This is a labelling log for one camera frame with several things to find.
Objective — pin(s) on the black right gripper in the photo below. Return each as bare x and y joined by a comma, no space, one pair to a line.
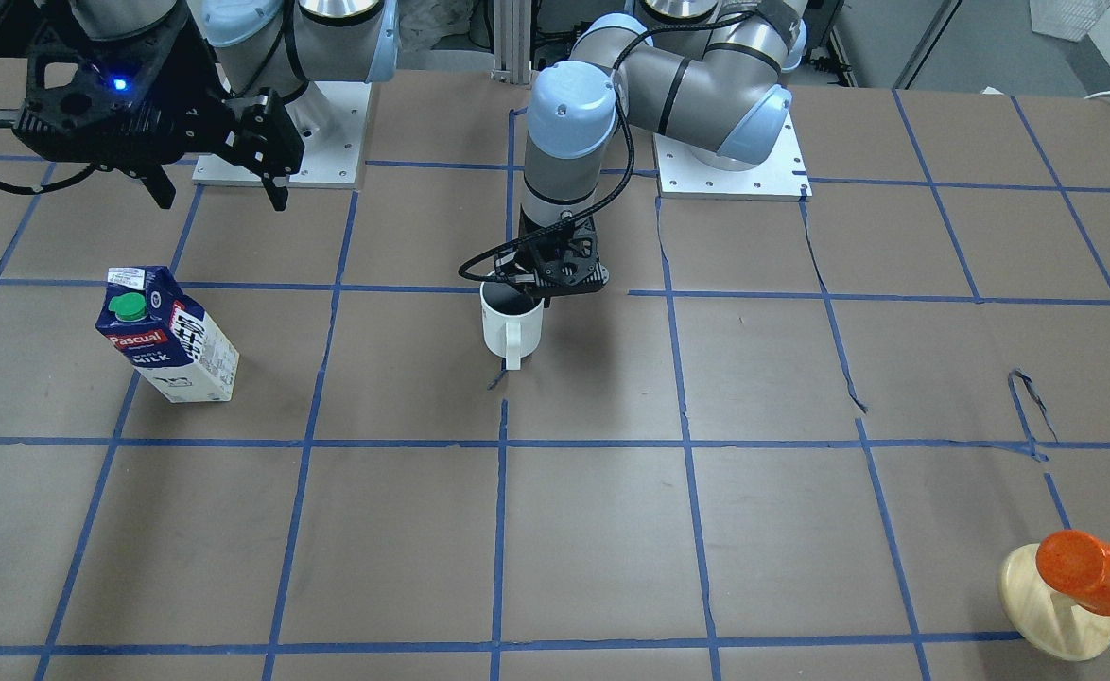
198,87

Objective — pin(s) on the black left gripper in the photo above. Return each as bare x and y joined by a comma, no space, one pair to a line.
524,281

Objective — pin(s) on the white ceramic mug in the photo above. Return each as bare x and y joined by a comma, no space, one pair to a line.
511,322

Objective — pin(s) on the blue white milk carton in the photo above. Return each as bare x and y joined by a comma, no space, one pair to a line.
169,339

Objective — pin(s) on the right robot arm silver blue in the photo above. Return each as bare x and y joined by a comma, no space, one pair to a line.
285,45

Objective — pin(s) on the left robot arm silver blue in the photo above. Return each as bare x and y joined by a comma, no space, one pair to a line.
708,76

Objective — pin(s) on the orange mug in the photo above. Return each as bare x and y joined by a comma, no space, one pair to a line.
1077,564

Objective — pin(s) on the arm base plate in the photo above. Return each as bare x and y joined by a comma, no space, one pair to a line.
782,175
317,139

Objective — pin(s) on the aluminium frame post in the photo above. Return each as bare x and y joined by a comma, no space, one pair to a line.
512,29

